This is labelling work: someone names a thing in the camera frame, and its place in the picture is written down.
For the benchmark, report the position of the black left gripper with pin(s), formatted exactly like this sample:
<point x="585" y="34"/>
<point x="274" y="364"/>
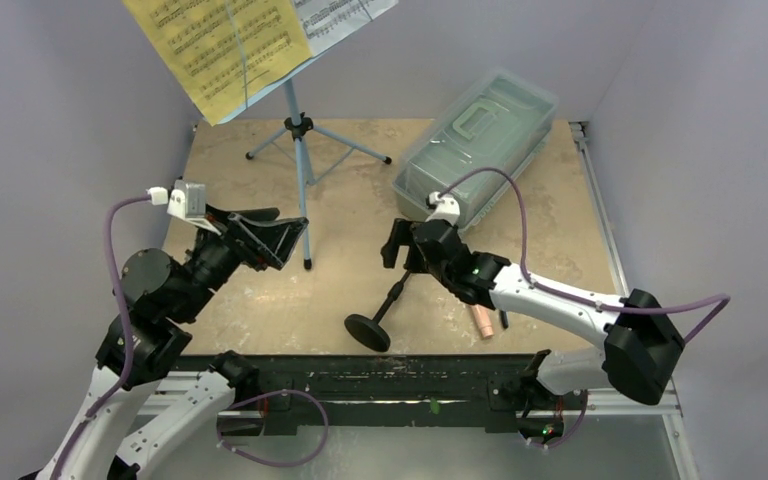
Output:
<point x="271" y="240"/>

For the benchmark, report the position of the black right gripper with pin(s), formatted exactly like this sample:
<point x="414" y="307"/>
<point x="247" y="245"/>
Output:
<point x="420" y="243"/>

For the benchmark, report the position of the black microphone desk stand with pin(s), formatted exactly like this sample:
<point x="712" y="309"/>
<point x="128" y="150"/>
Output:
<point x="367" y="330"/>

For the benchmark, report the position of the light blue music stand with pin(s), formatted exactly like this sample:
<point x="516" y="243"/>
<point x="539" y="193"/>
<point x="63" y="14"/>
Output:
<point x="297" y="125"/>

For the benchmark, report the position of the yellow sheet music page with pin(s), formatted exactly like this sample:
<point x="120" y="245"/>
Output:
<point x="223" y="53"/>

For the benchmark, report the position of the white sheet music page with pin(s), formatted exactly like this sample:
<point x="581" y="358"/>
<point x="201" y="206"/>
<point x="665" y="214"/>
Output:
<point x="327" y="22"/>

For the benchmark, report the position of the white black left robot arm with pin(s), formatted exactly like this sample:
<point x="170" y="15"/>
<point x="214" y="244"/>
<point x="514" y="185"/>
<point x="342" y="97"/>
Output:
<point x="131" y="361"/>

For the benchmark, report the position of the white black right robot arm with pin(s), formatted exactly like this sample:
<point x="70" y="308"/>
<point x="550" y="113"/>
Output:
<point x="634" y="345"/>

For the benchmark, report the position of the clear plastic storage box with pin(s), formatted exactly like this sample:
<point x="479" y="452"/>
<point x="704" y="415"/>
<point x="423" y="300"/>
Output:
<point x="500" y="121"/>

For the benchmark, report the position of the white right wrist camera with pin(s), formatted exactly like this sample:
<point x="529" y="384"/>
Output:
<point x="443" y="207"/>

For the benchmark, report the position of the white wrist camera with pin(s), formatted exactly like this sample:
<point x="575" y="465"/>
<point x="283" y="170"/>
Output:
<point x="443" y="207"/>
<point x="186" y="201"/>

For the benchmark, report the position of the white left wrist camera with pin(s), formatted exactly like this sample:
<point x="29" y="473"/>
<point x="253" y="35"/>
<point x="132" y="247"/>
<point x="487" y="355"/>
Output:
<point x="186" y="201"/>

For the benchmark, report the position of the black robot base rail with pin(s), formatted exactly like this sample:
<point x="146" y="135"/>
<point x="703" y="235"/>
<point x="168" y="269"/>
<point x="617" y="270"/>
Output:
<point x="283" y="393"/>

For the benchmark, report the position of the aluminium frame rail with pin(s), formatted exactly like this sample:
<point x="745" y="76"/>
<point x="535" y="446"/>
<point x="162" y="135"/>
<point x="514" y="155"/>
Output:
<point x="604" y="269"/>

